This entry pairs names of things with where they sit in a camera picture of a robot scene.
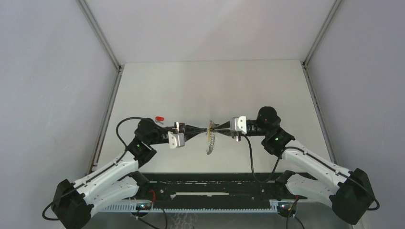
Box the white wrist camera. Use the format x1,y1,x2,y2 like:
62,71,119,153
230,116,247,142
168,122,185,149

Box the aluminium frame post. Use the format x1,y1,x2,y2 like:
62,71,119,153
76,0,123,173
301,0,345,162

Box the red capped key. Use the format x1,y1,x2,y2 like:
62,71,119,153
155,116,165,124

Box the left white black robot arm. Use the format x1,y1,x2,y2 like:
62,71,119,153
42,116,207,229

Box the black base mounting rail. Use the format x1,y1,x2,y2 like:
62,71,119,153
135,172,296,206

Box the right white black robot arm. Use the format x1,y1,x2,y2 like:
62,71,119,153
209,106,381,225

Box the white slotted cable duct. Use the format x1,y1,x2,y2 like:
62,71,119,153
101,201,279,213

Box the left aluminium frame post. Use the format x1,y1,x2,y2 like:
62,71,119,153
76,0,123,173

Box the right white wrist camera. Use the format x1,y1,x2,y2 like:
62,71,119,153
230,116,247,142

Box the right aluminium frame post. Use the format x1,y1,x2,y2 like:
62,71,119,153
301,0,345,162

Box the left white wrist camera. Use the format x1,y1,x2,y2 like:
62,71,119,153
168,122,185,149

